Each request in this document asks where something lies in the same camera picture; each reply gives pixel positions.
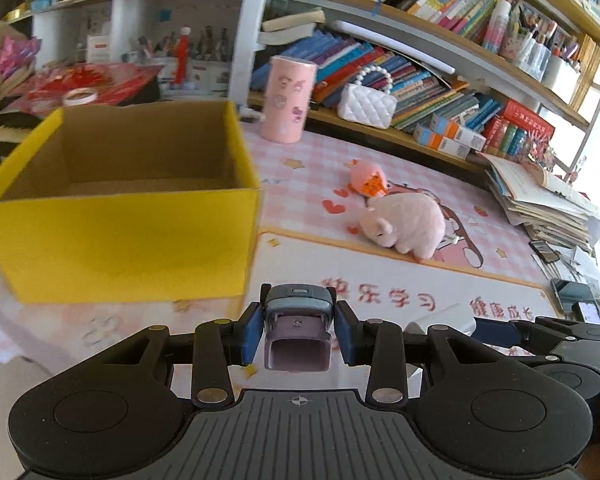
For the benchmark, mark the row of blue children's books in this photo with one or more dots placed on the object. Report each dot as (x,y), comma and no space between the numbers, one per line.
(420,92)

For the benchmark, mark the beige hardcover book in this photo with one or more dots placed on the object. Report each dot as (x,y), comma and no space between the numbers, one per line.
(285,35)
(295,19)

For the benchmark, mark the loose white papers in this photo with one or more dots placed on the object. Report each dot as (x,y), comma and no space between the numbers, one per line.
(570,267)

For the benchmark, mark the white storage bin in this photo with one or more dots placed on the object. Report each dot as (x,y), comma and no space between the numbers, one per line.
(560,77)

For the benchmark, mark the red figure pen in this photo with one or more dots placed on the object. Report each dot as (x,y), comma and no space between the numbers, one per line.
(182,57)

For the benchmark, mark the stack of papers and workbooks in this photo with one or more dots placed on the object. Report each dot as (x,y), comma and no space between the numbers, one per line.
(540,205)

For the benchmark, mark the white frame wooden bookshelf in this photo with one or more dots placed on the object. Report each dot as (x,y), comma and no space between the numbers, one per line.
(245,35)

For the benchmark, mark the white quilted pearl handbag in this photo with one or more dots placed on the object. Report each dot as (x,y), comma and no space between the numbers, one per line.
(365,110)

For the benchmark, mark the pink sticker canister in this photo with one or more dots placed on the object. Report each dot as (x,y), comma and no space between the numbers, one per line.
(285,105)

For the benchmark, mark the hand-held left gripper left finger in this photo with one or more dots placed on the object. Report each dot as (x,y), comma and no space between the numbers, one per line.
(251,332)

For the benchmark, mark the row of yellow books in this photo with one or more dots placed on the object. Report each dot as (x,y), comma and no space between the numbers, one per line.
(591,72)

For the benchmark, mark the large red boxed dictionary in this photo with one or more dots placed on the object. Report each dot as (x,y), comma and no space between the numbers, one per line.
(527,117)

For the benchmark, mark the clear pen organizer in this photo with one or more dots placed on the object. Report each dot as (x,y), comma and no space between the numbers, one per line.
(525,40)

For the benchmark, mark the pink orange plush toy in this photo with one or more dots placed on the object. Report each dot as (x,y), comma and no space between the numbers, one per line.
(367,177)

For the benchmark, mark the red paper decorations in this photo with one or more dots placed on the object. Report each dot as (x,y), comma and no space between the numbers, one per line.
(120,82)

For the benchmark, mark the black phone lit screen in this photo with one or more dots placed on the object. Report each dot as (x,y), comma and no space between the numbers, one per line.
(591,312)

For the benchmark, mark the pink glitter paper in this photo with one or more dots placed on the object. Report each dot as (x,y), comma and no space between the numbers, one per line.
(20,57)

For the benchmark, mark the glittery pink decoration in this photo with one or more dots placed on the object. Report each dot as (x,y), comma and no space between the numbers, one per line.
(539,152)

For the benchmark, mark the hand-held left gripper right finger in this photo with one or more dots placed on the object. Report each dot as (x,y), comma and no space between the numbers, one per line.
(349,332)

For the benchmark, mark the grey toy car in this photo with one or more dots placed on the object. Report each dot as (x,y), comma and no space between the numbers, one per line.
(297,325)

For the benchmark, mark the pastel white bottle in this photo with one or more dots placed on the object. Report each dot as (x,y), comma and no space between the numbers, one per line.
(497,25)

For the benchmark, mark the pink checked printed tablecloth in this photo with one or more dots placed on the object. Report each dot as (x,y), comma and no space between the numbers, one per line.
(305,170)

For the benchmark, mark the orange white carton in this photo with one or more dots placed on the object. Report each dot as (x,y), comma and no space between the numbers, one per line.
(460,132)
(440,142)

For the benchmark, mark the white side shelf unit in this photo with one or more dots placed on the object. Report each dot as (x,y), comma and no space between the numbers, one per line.
(130,7)

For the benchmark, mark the yellow cardboard box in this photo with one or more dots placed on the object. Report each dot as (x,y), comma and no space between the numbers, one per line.
(120,245)

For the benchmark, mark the white box red label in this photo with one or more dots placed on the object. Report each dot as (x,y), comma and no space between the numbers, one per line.
(98,49)

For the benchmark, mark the white light bar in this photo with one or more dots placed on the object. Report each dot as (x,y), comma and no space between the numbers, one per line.
(395,45)

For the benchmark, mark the pink plush pig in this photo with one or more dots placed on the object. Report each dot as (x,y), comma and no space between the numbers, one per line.
(410,220)

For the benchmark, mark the desk pen holder set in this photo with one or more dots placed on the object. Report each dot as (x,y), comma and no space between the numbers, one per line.
(207,60)

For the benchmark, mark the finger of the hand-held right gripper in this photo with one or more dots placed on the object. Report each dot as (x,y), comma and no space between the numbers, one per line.
(495,334)

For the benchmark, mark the white masking tape roll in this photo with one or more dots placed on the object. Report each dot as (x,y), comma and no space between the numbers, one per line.
(70,97)

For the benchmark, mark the small black phone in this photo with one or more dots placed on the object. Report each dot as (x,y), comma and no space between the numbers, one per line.
(544,251)

